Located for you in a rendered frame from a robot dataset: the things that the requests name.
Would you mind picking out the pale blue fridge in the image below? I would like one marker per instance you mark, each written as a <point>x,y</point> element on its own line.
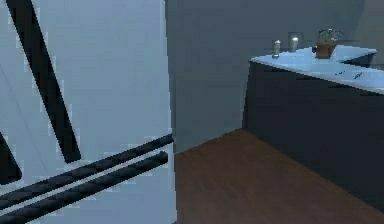
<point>110,83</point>

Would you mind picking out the small grey shaker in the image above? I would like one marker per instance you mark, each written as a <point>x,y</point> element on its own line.
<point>276,49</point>

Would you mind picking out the dark counter with white top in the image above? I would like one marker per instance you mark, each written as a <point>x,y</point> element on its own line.
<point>313,126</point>

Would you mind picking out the clear glass with candle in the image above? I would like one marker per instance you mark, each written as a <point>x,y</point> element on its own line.
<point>294,42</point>

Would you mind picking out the brown kettle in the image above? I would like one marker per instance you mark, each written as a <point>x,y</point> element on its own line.
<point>325,47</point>

